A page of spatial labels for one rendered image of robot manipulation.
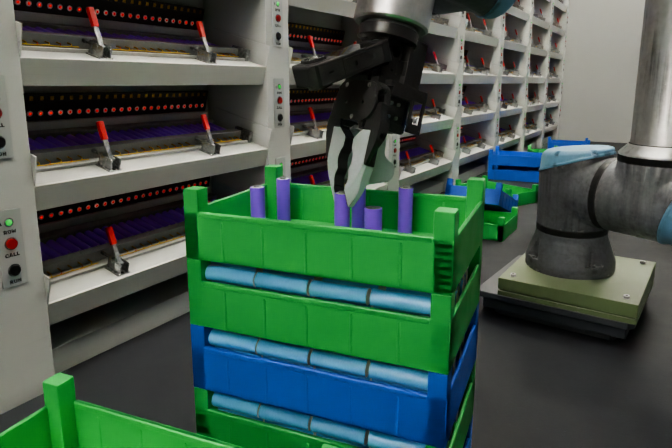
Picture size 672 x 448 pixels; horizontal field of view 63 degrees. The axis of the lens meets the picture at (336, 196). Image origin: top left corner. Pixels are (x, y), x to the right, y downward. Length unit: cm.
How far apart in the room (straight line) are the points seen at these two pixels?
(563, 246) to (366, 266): 79
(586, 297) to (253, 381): 76
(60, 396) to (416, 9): 53
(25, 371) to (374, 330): 67
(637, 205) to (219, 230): 82
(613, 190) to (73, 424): 99
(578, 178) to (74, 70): 98
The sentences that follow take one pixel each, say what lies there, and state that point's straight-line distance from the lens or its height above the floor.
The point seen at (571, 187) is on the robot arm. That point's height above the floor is 30.
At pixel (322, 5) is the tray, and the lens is 163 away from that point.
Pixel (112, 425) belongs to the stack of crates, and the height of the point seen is 20.
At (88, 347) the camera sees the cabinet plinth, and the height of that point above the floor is 2.
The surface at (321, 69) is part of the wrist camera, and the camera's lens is 59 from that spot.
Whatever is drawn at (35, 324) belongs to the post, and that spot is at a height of 13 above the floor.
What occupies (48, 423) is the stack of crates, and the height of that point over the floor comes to 20.
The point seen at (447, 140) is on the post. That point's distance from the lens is 267.
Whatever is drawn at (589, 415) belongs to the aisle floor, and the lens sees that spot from 102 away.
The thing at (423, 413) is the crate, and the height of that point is 19.
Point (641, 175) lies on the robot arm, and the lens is 117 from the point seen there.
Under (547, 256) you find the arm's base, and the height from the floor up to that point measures 14.
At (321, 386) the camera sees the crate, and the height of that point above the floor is 20.
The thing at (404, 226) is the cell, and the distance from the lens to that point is 69.
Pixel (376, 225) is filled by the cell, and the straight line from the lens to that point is 56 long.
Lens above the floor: 51
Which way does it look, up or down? 12 degrees down
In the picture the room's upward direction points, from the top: straight up
